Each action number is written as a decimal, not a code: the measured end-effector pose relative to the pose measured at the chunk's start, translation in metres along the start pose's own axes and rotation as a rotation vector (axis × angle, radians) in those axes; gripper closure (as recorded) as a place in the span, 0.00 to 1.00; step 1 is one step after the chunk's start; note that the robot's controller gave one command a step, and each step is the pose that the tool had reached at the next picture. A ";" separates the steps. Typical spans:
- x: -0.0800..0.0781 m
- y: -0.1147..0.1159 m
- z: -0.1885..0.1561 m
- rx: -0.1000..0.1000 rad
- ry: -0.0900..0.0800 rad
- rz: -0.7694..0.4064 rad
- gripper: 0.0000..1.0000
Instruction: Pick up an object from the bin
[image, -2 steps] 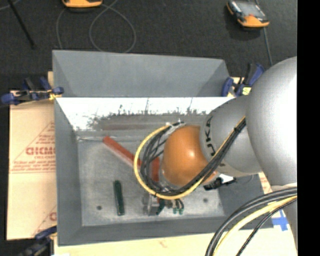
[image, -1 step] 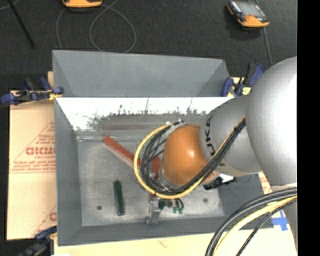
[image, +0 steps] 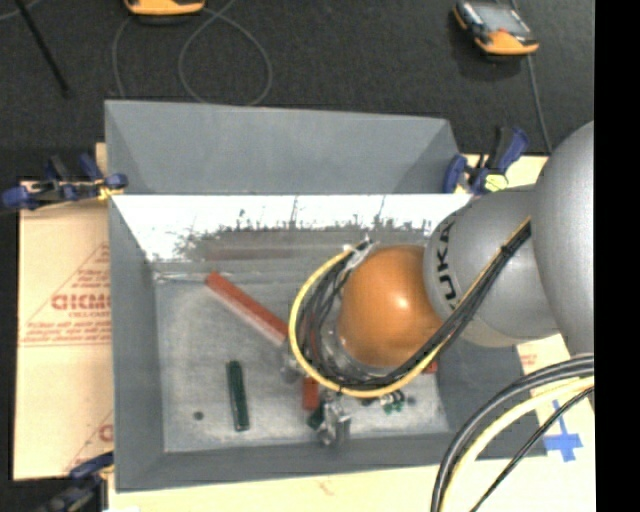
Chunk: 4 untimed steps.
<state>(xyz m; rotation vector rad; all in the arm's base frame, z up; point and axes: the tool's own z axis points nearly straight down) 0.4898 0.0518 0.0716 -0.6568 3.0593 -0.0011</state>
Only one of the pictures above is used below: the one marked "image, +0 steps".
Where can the grey metal bin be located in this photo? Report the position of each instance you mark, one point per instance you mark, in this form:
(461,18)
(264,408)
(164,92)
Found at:
(210,320)

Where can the dark green flat block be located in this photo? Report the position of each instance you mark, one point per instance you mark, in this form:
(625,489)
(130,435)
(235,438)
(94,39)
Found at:
(316,418)
(237,395)

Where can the red-brown flat block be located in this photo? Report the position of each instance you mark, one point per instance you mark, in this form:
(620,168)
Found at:
(310,394)
(431,367)
(247,306)

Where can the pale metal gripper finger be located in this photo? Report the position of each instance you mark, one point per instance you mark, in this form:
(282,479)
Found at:
(290,367)
(336,424)

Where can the brown cardboard board red print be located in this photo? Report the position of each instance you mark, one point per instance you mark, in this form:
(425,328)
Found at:
(60,360)

